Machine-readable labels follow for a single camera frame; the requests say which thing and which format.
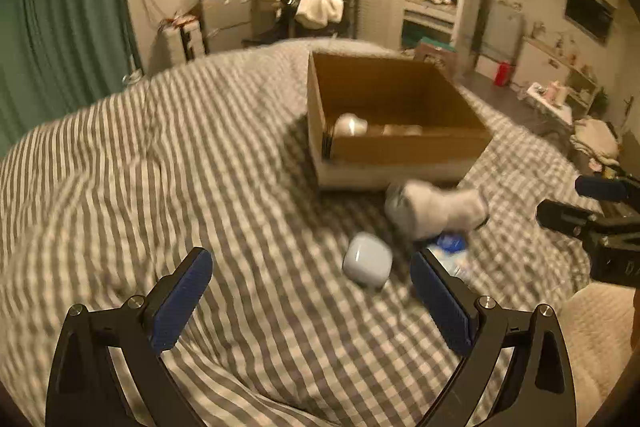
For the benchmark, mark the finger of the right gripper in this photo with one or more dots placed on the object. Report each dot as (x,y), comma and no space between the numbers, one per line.
(577,222)
(619,189)

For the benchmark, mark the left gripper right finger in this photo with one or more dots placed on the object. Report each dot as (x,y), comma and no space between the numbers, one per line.
(538,388)

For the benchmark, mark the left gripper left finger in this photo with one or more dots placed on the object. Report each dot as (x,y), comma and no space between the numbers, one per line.
(84,389)

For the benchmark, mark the white round cotton-ball container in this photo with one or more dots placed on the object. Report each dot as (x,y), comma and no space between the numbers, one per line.
(349,124)

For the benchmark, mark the white folding side table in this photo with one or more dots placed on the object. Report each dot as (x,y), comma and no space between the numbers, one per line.
(563,113)

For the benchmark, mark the blue tissue packet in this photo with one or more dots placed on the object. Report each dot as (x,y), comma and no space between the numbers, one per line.
(451,250)

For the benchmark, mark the rolled white sock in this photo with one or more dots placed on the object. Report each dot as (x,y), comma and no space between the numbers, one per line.
(421,210)

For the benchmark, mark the white earbud case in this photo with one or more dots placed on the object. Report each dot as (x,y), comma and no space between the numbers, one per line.
(368,261)

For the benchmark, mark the open cardboard box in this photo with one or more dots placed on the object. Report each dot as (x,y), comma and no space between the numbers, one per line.
(420,126)

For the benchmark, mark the grey checkered bed quilt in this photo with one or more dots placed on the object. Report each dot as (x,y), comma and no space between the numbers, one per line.
(99,205)

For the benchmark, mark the white towel on chair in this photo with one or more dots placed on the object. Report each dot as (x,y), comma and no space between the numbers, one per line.
(317,14)

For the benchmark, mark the dark wooden chair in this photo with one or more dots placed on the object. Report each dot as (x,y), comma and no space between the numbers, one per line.
(284,25)

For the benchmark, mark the green curtain left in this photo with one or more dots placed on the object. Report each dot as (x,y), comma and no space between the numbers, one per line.
(58,56)

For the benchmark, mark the white suitcase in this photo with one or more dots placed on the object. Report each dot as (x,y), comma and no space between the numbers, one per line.
(183,39)

